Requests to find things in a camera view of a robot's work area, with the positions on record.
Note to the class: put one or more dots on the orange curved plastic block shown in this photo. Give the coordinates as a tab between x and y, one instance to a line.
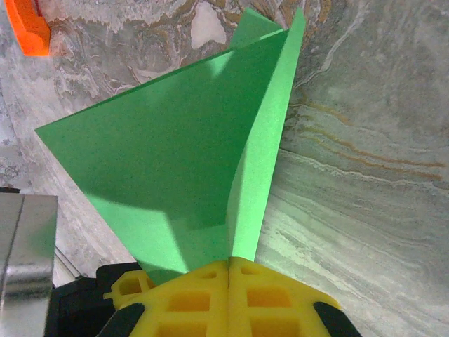
31	28

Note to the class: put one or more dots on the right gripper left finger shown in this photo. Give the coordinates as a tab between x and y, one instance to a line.
189	309

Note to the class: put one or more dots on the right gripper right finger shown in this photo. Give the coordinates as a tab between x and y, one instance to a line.
273	305

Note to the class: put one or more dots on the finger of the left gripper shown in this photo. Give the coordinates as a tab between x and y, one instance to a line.
128	289

